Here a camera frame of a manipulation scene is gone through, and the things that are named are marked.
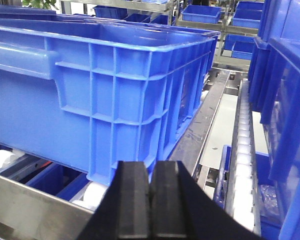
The large blue crate upper shelf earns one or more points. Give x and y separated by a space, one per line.
89 94

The white roller wheels left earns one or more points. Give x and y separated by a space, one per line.
9 156

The stainless steel shelf rail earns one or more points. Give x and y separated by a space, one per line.
30 214

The small blue bin far shelf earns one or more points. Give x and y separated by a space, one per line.
202 14

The steel divider rail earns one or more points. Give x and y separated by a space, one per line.
190 147

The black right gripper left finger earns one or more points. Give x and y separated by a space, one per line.
124 212

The blue bin far right shelf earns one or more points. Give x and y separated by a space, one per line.
248 14

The blue crate right side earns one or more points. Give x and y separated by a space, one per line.
274 92

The white roller track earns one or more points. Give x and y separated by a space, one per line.
242 201

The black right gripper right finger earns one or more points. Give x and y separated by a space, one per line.
180 210

